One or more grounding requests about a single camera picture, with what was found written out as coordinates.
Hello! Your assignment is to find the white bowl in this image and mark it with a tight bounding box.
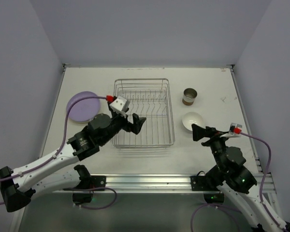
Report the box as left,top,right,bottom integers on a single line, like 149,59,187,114
182,112,205,132

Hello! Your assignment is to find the purple plate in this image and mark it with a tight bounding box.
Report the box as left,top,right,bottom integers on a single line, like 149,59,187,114
66,91,101,120

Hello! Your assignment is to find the brown white cup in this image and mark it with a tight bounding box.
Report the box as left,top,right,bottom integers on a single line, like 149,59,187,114
182,88,198,106

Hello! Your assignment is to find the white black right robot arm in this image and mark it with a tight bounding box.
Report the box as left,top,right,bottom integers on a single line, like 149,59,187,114
190,123,290,232

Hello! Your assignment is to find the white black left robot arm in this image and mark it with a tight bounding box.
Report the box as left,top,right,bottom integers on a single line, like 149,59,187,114
0,113,146,213

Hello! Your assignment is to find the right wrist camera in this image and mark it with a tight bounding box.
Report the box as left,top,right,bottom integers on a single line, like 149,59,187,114
220,123,242,139

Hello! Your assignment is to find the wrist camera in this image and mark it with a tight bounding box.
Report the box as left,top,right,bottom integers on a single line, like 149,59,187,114
220,123,242,139
109,96,130,118

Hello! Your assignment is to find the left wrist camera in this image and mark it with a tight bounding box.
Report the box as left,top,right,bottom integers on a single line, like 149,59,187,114
109,96,130,118

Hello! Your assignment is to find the metal wire dish rack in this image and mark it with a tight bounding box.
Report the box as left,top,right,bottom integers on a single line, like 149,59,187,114
112,78,175,148

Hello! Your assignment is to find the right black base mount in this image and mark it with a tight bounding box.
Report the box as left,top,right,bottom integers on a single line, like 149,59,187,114
190,171,225,204

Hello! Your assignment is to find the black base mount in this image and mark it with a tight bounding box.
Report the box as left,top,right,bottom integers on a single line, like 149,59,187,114
72,175,106,204
190,171,225,204

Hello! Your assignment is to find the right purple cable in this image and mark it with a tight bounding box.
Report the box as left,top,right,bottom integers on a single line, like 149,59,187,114
189,128,290,232

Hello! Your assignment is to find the purple cable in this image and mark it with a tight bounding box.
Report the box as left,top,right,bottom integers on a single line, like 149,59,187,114
0,95,118,210
189,128,290,232

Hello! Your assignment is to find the aluminium front rail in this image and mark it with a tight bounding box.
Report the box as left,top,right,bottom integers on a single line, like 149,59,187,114
20,172,277,194

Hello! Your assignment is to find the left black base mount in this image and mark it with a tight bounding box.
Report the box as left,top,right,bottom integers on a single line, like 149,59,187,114
72,175,106,204

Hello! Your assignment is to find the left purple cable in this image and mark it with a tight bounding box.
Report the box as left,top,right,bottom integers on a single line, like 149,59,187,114
0,95,118,210

